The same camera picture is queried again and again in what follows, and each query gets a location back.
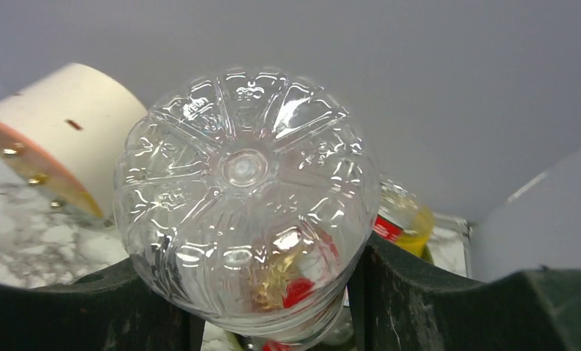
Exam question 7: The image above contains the round cream drawer cabinet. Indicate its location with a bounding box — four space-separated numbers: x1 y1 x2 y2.
0 63 147 218

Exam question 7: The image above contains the red label bottle red cap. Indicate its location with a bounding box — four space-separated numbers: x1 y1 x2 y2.
372 176 437 257

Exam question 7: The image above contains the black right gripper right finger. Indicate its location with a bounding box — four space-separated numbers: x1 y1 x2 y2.
348 235 581 350

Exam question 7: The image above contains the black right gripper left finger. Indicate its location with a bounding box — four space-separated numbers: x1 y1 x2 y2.
0 260 205 350

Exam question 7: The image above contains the aluminium table frame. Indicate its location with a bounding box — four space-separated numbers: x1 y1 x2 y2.
427 214 471 278

